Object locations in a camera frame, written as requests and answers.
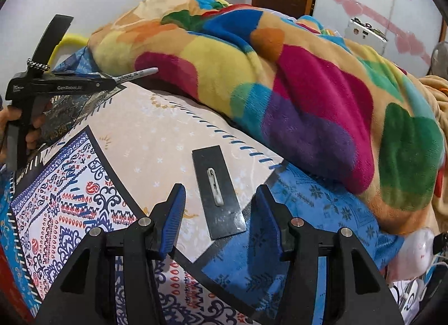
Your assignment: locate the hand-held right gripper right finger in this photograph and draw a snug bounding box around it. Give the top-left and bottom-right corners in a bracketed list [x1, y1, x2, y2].
[250, 185, 405, 325]

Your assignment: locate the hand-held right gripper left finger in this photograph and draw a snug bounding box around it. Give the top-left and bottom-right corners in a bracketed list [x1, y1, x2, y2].
[35, 183, 187, 325]

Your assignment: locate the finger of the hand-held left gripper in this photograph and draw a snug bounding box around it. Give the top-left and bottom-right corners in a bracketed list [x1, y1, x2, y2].
[87, 76, 123, 93]

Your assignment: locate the grey marker pen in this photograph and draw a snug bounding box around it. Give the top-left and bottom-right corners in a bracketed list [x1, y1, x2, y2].
[112, 67, 159, 84]

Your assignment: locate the black tray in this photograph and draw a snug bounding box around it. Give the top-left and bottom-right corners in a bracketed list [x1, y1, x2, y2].
[192, 145, 248, 241]

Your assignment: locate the person's left hand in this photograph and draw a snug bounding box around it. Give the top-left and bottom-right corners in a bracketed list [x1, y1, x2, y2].
[0, 105, 54, 160]

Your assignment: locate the patchwork bed sheet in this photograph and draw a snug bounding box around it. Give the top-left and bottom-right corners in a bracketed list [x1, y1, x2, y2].
[0, 45, 407, 325]

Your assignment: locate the colourful fleece blanket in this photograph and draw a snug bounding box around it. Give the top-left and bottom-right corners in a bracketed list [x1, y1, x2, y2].
[87, 0, 447, 237]

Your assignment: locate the pink plastic bag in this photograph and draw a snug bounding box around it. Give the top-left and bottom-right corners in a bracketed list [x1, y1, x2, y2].
[387, 227, 439, 282]

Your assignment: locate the beige cloth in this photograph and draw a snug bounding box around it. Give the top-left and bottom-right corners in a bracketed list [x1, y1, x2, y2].
[418, 75, 448, 127]

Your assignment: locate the white box appliance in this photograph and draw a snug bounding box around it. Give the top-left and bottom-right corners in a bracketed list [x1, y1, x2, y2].
[345, 17, 389, 50]

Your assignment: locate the yellow bed frame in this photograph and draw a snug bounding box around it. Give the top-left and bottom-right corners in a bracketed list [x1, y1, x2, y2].
[49, 33, 89, 67]

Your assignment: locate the white cable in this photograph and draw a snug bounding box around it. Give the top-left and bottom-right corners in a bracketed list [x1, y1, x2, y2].
[388, 265, 435, 323]

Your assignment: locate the pink heart wall sticker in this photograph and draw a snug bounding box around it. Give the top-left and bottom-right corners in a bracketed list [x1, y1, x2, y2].
[318, 0, 433, 64]

